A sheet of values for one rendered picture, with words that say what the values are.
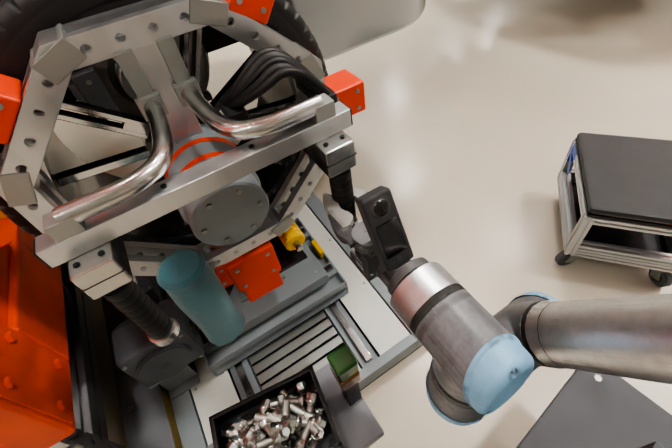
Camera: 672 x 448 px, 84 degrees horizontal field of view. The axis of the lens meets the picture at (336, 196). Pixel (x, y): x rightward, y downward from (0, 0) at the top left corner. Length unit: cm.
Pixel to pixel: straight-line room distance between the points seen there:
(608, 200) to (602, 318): 94
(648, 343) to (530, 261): 117
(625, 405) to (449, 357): 70
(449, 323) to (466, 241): 115
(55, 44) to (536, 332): 72
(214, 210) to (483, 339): 41
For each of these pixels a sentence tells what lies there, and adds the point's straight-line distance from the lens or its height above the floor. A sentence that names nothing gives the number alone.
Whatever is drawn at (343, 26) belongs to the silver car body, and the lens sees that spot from 121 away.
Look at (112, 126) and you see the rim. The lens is 78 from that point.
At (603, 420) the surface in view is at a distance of 111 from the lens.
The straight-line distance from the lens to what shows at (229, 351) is 131.
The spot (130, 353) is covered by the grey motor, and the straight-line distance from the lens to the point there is 113.
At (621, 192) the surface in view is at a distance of 148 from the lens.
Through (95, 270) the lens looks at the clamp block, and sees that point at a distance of 52.
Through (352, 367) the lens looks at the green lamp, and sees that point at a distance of 67.
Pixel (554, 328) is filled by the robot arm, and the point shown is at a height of 80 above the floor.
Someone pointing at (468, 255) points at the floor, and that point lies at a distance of 158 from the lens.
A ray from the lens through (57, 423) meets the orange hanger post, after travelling 94.
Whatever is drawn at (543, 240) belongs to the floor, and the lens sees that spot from 170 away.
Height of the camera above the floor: 128
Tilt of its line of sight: 46 degrees down
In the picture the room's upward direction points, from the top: 10 degrees counter-clockwise
